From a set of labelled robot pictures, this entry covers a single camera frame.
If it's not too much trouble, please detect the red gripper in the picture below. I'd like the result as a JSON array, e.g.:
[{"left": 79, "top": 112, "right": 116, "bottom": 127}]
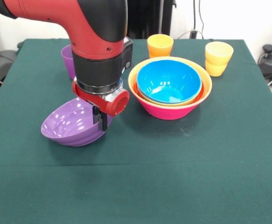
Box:
[{"left": 72, "top": 78, "right": 130, "bottom": 132}]

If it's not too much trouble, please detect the yellow cup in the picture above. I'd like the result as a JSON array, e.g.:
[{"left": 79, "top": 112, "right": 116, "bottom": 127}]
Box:
[{"left": 205, "top": 41, "right": 234, "bottom": 77}]

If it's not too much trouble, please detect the black wall cable with plug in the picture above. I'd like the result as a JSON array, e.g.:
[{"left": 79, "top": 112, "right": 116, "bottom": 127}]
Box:
[{"left": 178, "top": 0, "right": 206, "bottom": 40}]

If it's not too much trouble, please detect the pink bowl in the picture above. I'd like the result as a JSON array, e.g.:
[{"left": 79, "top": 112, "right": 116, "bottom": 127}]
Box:
[{"left": 132, "top": 90, "right": 210, "bottom": 121}]

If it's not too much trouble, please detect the green bowl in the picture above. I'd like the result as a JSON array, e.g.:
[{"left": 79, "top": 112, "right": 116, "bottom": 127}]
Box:
[{"left": 137, "top": 87, "right": 202, "bottom": 106}]

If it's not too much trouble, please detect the orange cup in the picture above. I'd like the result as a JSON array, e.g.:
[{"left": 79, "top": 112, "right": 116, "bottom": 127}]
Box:
[{"left": 147, "top": 34, "right": 174, "bottom": 59}]

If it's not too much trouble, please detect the purple bowl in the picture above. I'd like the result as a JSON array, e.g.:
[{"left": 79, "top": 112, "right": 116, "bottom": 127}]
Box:
[{"left": 41, "top": 97, "right": 115, "bottom": 147}]

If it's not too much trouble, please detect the purple cup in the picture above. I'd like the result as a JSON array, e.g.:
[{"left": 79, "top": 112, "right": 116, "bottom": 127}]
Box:
[{"left": 61, "top": 44, "right": 76, "bottom": 80}]

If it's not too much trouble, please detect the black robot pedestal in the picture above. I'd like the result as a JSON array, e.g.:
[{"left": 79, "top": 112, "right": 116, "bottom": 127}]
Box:
[{"left": 126, "top": 0, "right": 177, "bottom": 40}]

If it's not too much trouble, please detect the large blue bowl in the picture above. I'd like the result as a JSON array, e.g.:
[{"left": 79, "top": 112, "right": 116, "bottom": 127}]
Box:
[{"left": 136, "top": 60, "right": 202, "bottom": 105}]

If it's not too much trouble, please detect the red bowl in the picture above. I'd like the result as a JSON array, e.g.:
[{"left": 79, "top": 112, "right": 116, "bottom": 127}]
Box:
[{"left": 133, "top": 79, "right": 206, "bottom": 105}]

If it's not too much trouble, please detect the dark green table cloth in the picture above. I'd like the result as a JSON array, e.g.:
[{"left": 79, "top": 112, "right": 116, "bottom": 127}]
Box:
[{"left": 0, "top": 38, "right": 272, "bottom": 224}]

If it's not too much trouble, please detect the large orange bowl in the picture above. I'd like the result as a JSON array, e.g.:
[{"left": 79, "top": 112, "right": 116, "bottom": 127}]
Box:
[{"left": 128, "top": 56, "right": 213, "bottom": 110}]

